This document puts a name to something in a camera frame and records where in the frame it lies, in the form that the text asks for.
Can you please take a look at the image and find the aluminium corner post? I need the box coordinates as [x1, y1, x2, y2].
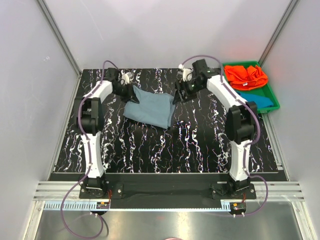
[258, 0, 300, 67]
[35, 0, 82, 77]

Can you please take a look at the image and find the orange t shirt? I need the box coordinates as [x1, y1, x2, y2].
[224, 65, 269, 91]

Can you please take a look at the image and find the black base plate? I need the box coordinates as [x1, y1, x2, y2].
[80, 173, 257, 211]

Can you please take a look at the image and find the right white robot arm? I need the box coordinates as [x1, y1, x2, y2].
[173, 59, 261, 199]

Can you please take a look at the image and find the green plastic bin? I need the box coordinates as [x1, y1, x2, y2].
[222, 60, 280, 114]

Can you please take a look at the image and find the right aluminium corner post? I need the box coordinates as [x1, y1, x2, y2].
[258, 0, 300, 67]

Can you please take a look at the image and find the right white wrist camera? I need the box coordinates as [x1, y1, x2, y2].
[178, 64, 193, 82]

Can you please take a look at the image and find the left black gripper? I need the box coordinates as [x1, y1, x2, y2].
[112, 82, 139, 104]

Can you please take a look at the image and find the aluminium rail frame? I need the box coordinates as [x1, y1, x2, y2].
[34, 181, 304, 202]

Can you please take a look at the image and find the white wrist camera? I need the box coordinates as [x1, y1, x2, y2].
[178, 64, 193, 82]
[120, 72, 133, 86]

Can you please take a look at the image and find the grey-blue t shirt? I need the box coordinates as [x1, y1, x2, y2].
[123, 86, 176, 129]

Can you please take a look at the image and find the teal blue t shirt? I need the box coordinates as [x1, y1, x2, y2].
[237, 91, 274, 110]

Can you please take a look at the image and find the left aluminium corner post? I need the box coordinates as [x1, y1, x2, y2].
[35, 0, 82, 77]

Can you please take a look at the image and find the white slotted cable duct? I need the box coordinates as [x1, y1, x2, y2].
[43, 201, 232, 212]

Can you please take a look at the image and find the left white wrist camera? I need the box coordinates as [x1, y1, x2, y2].
[120, 72, 133, 86]

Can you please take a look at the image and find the left small connector box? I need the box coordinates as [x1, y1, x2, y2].
[96, 201, 110, 209]

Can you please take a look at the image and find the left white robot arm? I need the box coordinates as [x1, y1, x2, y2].
[74, 68, 139, 199]

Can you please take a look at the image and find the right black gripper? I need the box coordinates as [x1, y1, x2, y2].
[172, 78, 205, 106]

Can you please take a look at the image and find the right small connector box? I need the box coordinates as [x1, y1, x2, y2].
[230, 202, 247, 214]

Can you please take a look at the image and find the small connector box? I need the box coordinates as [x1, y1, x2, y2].
[230, 202, 247, 214]
[96, 201, 110, 209]

